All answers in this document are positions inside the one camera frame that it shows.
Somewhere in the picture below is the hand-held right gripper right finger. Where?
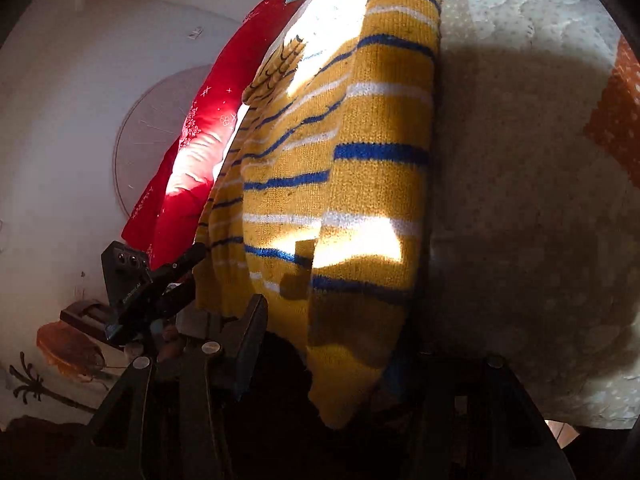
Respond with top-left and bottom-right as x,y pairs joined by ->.
385,340 -> 576,480

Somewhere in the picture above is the orange wall decal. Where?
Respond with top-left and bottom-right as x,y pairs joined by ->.
36,321 -> 107,382

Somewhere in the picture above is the quilted heart pattern bedspread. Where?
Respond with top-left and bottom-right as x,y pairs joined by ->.
410,0 -> 640,431

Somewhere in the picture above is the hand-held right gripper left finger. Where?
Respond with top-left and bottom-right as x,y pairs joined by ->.
60,294 -> 271,480

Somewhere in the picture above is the white round headboard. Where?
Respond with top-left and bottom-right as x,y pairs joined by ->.
112,64 -> 217,218

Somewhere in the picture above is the yellow striped knit sweater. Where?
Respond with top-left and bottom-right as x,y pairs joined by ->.
192,0 -> 446,431

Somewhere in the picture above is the black tree wall decal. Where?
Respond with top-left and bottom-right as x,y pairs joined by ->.
7,352 -> 101,413

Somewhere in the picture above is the red embroidered quilt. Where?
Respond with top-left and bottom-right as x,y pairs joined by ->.
121,0 -> 307,271

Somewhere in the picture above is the person's left hand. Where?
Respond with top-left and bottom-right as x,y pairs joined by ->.
150,321 -> 188,362

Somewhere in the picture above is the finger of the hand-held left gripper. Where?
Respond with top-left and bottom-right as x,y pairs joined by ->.
149,242 -> 208,292
145,280 -> 197,326

